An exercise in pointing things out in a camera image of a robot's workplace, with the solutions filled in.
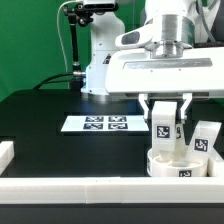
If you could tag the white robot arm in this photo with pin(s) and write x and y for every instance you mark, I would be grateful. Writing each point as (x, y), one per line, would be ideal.
(178, 52)

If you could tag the white U-shaped fence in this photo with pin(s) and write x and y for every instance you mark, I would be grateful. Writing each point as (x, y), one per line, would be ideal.
(105, 190)

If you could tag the white marker sheet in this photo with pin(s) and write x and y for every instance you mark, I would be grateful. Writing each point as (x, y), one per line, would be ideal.
(104, 123)

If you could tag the white round stool seat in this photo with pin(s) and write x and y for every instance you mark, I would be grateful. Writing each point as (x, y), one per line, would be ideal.
(177, 167)

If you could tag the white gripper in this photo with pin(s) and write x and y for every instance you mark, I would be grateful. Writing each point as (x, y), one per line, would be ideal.
(199, 73)

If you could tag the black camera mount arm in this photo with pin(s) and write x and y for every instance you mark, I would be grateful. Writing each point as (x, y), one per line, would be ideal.
(77, 15)

